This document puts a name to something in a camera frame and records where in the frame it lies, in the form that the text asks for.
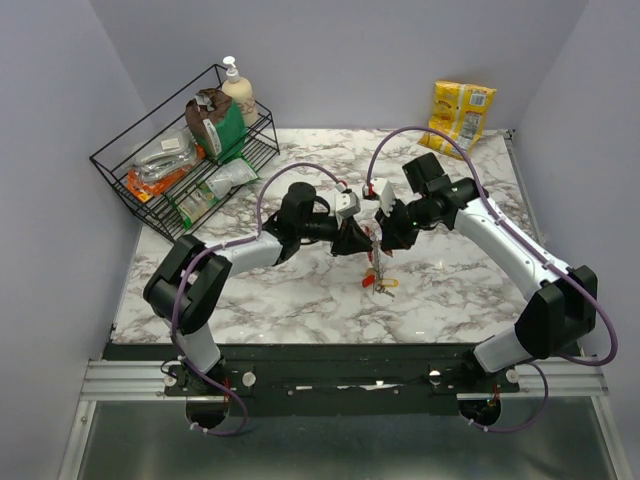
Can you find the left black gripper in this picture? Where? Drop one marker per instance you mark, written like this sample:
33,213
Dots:
350,239

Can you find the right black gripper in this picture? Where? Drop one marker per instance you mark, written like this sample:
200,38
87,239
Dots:
392,238

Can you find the metal red key organizer plate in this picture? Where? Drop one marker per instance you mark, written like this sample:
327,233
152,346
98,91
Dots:
375,261

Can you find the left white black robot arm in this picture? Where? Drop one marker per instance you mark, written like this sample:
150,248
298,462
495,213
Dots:
187,285

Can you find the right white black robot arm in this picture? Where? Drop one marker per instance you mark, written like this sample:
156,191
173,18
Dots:
558,311

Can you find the small red key tag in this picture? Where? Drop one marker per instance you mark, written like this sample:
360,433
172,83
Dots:
368,281

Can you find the yellow chips bag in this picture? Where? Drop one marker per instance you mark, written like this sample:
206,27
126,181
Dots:
460,110

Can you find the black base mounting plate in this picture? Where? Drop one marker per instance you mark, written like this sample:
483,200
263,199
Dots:
332,380

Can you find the green white snack packet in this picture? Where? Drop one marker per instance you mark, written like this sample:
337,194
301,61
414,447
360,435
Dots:
214,188

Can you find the brown green bag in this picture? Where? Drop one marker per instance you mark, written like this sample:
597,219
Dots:
215,121

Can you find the cream pump lotion bottle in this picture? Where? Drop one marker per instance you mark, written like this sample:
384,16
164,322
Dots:
240,90

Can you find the clear plastic packet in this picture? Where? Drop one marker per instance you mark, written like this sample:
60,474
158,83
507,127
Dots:
169,152

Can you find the orange snack packet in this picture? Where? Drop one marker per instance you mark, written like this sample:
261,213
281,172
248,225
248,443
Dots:
146,190

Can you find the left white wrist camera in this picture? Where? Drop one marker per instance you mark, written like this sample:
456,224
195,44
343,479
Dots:
346,204

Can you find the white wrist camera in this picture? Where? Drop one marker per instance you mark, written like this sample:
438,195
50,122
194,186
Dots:
382,190
346,204

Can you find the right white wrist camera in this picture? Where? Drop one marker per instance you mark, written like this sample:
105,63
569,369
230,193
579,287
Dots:
382,190

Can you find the black wire rack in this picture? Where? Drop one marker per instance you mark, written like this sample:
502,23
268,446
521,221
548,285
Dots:
115,159

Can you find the aluminium rail frame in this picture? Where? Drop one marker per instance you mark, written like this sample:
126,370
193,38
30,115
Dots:
547,437

